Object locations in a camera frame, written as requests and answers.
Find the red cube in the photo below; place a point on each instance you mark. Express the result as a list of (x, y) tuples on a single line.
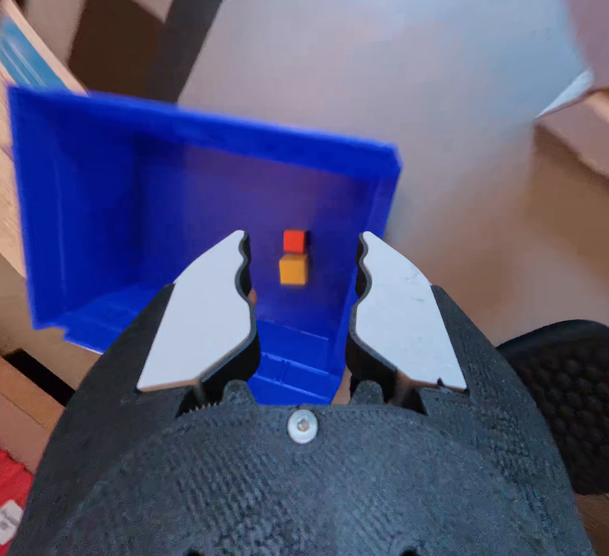
[(295, 241)]

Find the cardboard box with blue label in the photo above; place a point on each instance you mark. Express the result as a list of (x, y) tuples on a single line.
[(24, 56)]

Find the red cloth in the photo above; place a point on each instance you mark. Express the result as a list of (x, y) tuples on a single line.
[(12, 484)]

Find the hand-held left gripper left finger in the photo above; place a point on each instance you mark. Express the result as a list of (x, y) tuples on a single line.
[(200, 323)]

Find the yellow cube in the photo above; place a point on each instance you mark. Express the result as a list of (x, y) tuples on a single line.
[(293, 270)]

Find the blue plastic bin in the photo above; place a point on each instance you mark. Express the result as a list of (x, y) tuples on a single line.
[(142, 213)]

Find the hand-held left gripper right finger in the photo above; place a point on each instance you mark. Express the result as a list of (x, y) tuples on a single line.
[(404, 323)]

